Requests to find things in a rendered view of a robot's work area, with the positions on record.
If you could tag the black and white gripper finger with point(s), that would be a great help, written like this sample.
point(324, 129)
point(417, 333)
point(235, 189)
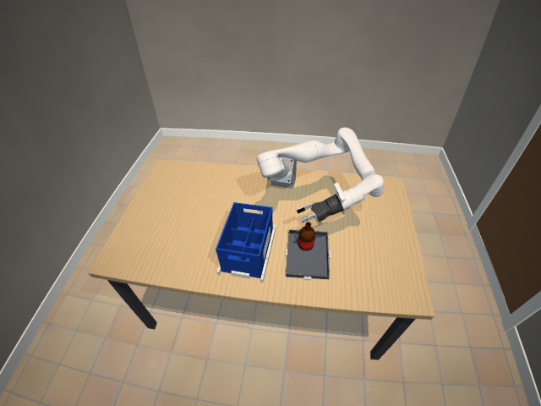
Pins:
point(305, 219)
point(301, 209)

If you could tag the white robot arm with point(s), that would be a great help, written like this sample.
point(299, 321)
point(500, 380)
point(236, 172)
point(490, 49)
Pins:
point(346, 140)

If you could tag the blue plastic crate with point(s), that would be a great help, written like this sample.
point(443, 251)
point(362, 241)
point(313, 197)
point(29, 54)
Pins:
point(241, 226)

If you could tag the brown bottle with red label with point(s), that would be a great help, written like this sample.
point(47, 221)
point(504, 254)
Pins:
point(306, 237)

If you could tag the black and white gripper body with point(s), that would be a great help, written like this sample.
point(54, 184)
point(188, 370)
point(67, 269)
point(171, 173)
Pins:
point(333, 205)

